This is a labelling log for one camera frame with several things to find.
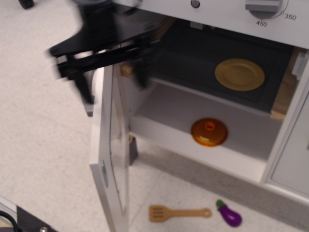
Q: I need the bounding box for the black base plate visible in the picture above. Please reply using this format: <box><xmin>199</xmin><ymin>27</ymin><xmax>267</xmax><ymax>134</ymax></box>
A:
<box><xmin>16</xmin><ymin>206</ymin><xmax>57</xmax><ymax>232</ymax></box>

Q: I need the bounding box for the yellow toy plate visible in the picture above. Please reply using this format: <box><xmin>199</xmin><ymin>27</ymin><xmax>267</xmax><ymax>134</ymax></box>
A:
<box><xmin>214</xmin><ymin>58</ymin><xmax>266</xmax><ymax>91</ymax></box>

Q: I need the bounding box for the grey temperature knob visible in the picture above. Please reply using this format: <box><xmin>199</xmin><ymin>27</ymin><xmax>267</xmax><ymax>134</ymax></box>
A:
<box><xmin>245</xmin><ymin>0</ymin><xmax>283</xmax><ymax>19</ymax></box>

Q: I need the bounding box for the grey cabinet foot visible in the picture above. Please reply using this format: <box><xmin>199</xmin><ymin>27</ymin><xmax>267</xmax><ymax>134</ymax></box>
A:
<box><xmin>129</xmin><ymin>136</ymin><xmax>138</xmax><ymax>165</ymax></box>

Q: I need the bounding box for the white toy kitchen cabinet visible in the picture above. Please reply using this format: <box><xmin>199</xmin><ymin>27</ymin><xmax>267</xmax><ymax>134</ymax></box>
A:
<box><xmin>118</xmin><ymin>0</ymin><xmax>309</xmax><ymax>204</ymax></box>

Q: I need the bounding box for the black caster wheel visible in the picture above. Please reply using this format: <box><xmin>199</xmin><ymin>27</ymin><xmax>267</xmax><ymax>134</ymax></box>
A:
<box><xmin>19</xmin><ymin>0</ymin><xmax>34</xmax><ymax>10</ymax></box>

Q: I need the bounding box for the small grey round button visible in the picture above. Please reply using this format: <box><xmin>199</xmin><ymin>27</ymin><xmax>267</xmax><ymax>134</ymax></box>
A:
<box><xmin>190</xmin><ymin>0</ymin><xmax>200</xmax><ymax>8</ymax></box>

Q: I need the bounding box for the white cupboard door right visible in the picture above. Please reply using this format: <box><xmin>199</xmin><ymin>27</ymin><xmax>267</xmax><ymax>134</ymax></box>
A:
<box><xmin>264</xmin><ymin>79</ymin><xmax>309</xmax><ymax>196</ymax></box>

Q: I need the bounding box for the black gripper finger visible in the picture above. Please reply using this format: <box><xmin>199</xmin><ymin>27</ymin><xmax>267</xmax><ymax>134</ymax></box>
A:
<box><xmin>67</xmin><ymin>69</ymin><xmax>88</xmax><ymax>99</ymax></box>
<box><xmin>132</xmin><ymin>56</ymin><xmax>154</xmax><ymax>88</ymax></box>

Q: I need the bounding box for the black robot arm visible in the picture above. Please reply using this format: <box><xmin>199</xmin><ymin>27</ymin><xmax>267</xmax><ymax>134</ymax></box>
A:
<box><xmin>49</xmin><ymin>0</ymin><xmax>157</xmax><ymax>104</ymax></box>

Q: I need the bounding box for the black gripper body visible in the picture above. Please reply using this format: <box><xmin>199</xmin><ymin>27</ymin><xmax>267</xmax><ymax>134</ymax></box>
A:
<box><xmin>49</xmin><ymin>3</ymin><xmax>162</xmax><ymax>80</ymax></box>

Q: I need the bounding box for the wooden toy spatula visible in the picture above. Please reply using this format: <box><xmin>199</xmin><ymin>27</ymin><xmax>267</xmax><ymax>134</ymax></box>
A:
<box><xmin>149</xmin><ymin>205</ymin><xmax>212</xmax><ymax>222</ymax></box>

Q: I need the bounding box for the purple toy eggplant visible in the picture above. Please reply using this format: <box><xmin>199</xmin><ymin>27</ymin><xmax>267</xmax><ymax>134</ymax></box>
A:
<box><xmin>216</xmin><ymin>200</ymin><xmax>242</xmax><ymax>227</ymax></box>

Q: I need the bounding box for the dark oven tray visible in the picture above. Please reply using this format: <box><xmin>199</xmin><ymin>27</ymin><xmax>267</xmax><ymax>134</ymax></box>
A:
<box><xmin>152</xmin><ymin>19</ymin><xmax>294</xmax><ymax>113</ymax></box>

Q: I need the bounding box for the black cable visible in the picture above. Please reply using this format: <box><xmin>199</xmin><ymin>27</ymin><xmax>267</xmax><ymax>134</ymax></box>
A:
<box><xmin>0</xmin><ymin>210</ymin><xmax>20</xmax><ymax>232</ymax></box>

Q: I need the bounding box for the white toy oven door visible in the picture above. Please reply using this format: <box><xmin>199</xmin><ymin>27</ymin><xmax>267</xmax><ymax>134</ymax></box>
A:
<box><xmin>89</xmin><ymin>65</ymin><xmax>129</xmax><ymax>232</ymax></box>

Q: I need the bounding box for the orange toy pot lid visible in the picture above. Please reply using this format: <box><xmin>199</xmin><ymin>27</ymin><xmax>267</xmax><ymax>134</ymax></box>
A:
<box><xmin>190</xmin><ymin>118</ymin><xmax>228</xmax><ymax>147</ymax></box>

